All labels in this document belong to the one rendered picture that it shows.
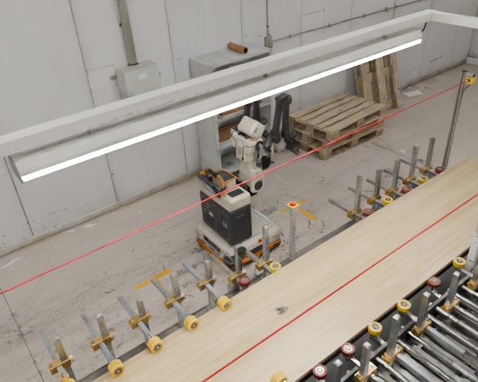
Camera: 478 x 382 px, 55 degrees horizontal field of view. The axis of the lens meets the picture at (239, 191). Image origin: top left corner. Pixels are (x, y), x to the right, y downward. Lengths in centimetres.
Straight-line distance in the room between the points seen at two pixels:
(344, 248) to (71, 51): 321
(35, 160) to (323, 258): 221
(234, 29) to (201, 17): 50
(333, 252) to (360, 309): 56
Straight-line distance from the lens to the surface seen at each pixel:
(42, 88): 500
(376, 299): 318
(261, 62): 227
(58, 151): 185
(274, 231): 468
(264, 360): 281
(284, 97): 413
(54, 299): 483
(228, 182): 426
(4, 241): 553
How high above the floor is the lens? 315
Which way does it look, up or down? 33 degrees down
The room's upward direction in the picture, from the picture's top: 4 degrees counter-clockwise
